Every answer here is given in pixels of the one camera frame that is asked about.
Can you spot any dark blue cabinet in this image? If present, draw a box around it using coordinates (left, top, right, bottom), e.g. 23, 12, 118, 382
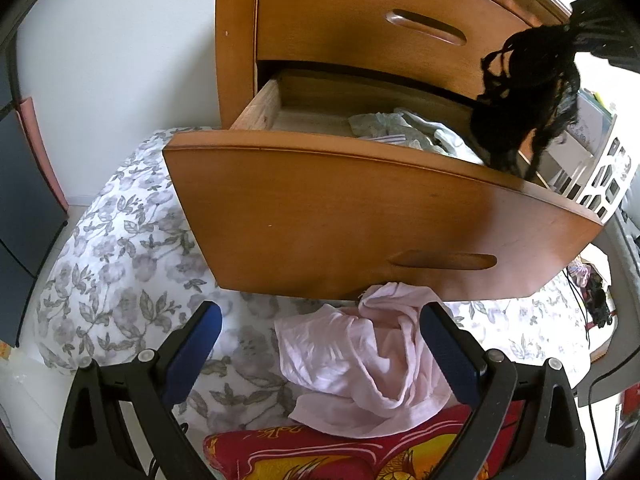
0, 105, 69, 349

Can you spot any pale booklet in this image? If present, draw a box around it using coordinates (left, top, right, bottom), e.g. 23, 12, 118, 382
565, 87, 617, 150

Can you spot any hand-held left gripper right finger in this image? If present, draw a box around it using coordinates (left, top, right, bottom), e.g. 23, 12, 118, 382
419, 301, 587, 480

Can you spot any white openwork rack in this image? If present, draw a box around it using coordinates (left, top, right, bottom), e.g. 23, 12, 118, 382
544, 91, 637, 220

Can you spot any wooden nightstand drawer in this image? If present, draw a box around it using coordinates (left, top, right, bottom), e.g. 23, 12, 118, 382
162, 70, 619, 304
256, 0, 572, 102

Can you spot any black lace garment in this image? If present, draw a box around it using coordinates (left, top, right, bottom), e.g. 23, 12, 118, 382
470, 22, 584, 182

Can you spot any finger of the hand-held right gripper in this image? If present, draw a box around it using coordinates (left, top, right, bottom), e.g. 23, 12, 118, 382
569, 0, 626, 56

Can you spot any black cable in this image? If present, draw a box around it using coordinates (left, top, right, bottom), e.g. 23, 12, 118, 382
564, 266, 595, 352

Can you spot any pink board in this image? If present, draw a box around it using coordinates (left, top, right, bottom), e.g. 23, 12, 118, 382
15, 97, 69, 212

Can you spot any pale green garment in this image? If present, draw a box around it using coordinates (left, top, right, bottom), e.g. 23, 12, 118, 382
348, 108, 487, 165

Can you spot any wooden nightstand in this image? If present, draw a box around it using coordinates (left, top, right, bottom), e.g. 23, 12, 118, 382
215, 0, 574, 133

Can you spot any pale pink garment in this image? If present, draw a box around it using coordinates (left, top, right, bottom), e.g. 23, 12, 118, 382
274, 282, 457, 437

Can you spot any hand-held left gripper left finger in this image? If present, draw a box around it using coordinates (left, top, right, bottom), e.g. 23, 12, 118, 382
55, 301, 223, 480

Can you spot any grey floral blanket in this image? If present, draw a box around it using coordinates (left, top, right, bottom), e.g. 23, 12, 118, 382
37, 127, 601, 436

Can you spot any red floral cloth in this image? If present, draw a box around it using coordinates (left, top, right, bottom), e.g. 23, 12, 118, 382
202, 400, 527, 480

